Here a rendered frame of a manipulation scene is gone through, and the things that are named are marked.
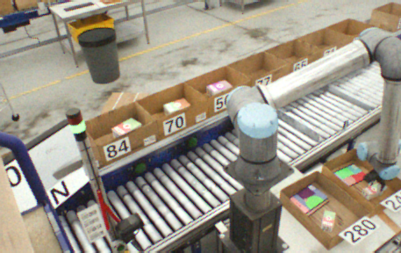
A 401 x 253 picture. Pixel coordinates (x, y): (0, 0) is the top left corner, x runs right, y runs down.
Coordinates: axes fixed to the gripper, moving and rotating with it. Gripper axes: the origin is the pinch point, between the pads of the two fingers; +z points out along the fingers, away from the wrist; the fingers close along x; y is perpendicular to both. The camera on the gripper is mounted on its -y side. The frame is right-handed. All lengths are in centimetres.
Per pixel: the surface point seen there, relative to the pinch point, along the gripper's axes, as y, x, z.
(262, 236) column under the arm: -76, -11, -13
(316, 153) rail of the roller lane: -6.7, 45.2, 5.7
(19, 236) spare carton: -141, -70, -120
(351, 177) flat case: -2.9, 15.1, 1.7
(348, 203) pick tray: -19.4, -2.9, -1.2
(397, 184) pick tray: 14.0, -2.8, -1.6
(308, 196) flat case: -35.6, 11.1, 0.3
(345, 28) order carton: 110, 171, -17
